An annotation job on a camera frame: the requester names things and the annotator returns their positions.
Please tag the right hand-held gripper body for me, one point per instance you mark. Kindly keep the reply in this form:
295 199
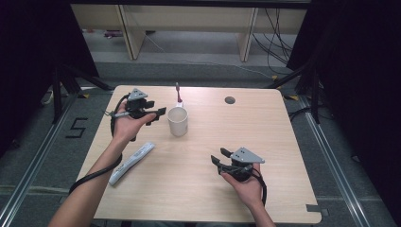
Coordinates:
241 167

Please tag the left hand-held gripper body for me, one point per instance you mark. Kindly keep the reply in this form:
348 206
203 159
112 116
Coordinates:
137 107

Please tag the white cup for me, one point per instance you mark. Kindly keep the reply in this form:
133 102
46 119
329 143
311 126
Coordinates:
178 126

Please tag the pink toothbrush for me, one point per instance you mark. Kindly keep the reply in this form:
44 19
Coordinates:
178 93

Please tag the person's left hand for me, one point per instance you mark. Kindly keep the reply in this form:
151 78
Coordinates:
127 127

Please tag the person's right hand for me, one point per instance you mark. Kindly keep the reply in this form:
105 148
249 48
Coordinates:
247 189

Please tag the white toothpaste tube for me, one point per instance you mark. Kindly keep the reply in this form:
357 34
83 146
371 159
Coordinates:
135 157

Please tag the yellow tape piece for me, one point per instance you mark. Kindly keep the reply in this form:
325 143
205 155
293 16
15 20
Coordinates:
83 95
291 97

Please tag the black tape floor mark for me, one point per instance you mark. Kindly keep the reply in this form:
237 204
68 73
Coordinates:
75 136

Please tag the black metal stand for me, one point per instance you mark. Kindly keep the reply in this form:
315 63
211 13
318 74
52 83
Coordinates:
315 94
56 94

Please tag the beige wooden desk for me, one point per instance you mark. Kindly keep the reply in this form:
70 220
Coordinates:
189 19

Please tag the black curtain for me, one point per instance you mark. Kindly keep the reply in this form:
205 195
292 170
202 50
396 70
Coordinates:
28 63
362 78

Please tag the metal floor rail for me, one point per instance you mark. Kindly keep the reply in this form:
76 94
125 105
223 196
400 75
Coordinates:
38 159
331 157

